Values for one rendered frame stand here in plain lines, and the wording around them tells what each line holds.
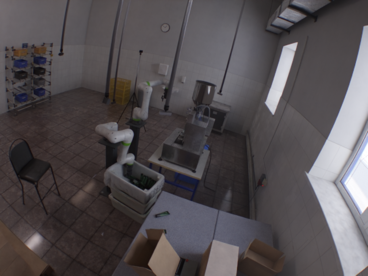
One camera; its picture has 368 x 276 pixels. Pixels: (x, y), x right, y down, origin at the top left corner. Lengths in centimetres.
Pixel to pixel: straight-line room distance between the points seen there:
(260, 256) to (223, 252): 42
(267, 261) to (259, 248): 16
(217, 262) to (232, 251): 16
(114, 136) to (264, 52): 503
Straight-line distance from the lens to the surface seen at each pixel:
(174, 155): 239
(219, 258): 142
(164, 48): 632
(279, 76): 520
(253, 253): 174
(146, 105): 273
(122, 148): 212
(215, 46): 594
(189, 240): 172
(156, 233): 136
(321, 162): 209
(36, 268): 235
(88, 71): 813
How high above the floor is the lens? 217
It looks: 26 degrees down
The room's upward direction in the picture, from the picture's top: 14 degrees clockwise
